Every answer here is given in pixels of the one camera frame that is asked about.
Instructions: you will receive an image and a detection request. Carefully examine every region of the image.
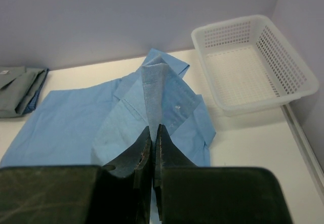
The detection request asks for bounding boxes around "white plastic basket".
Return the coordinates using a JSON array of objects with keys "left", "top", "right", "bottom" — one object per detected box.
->
[{"left": 191, "top": 15, "right": 319, "bottom": 116}]

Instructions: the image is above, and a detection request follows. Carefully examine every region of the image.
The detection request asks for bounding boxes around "folded blue striped shirt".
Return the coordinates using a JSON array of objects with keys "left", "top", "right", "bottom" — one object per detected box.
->
[{"left": 23, "top": 68, "right": 49, "bottom": 114}]

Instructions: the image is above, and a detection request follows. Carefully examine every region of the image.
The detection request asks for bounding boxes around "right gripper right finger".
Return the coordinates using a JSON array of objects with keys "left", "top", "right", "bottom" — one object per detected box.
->
[{"left": 153, "top": 125, "right": 293, "bottom": 223}]

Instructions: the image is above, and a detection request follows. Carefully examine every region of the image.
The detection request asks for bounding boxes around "light blue long sleeve shirt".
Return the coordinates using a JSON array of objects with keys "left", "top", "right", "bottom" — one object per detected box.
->
[{"left": 0, "top": 48, "right": 217, "bottom": 224}]

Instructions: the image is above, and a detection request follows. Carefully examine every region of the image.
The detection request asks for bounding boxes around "folded grey shirt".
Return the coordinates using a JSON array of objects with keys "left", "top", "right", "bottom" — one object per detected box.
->
[{"left": 1, "top": 66, "right": 46, "bottom": 118}]

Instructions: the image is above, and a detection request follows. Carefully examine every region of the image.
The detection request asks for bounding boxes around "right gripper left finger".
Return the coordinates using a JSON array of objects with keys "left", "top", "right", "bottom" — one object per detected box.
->
[{"left": 1, "top": 128, "right": 152, "bottom": 223}]

